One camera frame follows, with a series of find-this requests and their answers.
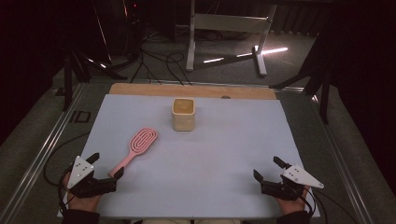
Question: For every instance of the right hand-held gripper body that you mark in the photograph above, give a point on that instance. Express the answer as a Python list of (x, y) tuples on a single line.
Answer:
[(289, 186)]

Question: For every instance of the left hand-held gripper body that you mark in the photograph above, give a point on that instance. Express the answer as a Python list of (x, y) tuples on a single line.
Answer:
[(80, 175)]

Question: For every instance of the pink hairbrush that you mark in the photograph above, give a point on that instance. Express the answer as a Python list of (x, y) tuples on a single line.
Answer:
[(141, 141)]

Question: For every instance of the beige square cup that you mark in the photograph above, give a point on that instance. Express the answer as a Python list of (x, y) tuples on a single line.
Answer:
[(183, 121)]

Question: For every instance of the person's right hand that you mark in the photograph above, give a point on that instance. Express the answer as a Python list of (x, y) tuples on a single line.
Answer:
[(292, 206)]

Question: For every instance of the person's left hand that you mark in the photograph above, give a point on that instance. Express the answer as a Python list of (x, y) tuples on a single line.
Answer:
[(83, 203)]

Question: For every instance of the white table sheet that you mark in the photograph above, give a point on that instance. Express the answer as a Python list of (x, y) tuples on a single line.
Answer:
[(202, 161)]

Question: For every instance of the black tripod stand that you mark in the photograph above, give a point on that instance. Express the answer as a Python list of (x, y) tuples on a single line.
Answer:
[(325, 99), (67, 87)]

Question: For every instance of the wooden table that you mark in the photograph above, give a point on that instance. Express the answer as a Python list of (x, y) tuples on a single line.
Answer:
[(155, 90)]

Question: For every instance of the dark pleated curtain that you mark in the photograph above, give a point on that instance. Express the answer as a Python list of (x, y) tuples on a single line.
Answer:
[(295, 18)]

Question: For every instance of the dark equipment rack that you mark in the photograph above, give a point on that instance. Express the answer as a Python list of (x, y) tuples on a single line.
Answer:
[(134, 18)]

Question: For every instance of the aluminium frame rail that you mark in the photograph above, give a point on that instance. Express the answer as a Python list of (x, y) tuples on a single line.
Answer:
[(40, 155), (341, 165)]

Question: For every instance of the white metal desk frame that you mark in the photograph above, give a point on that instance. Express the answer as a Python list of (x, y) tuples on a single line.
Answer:
[(230, 23)]

